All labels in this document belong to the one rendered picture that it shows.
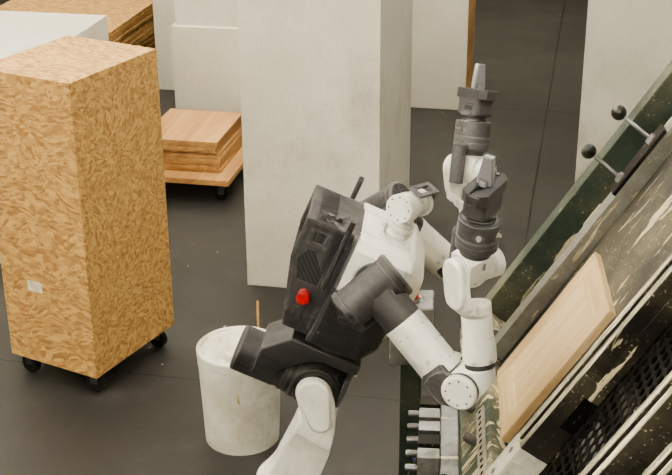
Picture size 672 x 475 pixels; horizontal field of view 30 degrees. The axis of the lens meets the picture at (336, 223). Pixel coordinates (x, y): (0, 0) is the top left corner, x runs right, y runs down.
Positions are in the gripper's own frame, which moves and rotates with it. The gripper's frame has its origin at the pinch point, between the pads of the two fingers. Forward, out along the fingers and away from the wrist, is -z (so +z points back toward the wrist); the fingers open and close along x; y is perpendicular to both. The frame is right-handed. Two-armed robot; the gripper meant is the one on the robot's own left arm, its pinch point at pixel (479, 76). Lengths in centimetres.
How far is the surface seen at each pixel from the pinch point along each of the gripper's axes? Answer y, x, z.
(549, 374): -3, 37, 65
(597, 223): -26.9, 18.9, 32.8
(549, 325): -14, 21, 58
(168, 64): -129, -533, 22
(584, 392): 10, 63, 61
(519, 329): -19, 4, 63
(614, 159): -42.8, 4.3, 18.2
